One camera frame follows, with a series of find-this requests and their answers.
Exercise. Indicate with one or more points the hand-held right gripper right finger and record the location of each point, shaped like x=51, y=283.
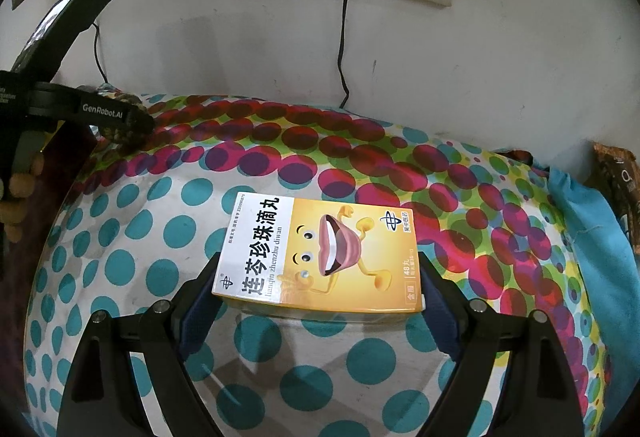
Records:
x=440, y=312

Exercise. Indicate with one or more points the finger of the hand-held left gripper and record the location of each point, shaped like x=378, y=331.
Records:
x=65, y=32
x=100, y=109

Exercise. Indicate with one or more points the brown dried flower ball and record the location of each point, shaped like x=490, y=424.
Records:
x=120, y=134

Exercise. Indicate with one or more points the person's left hand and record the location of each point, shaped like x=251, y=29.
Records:
x=20, y=187

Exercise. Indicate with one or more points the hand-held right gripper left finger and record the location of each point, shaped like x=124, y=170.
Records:
x=197, y=317

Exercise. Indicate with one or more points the polka dot tablecloth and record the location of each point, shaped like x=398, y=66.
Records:
x=350, y=177

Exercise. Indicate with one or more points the large yellow cartoon box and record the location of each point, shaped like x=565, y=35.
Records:
x=320, y=252

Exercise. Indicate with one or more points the blue cloth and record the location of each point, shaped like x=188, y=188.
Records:
x=600, y=257

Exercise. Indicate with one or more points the brown packet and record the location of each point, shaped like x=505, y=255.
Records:
x=620, y=187

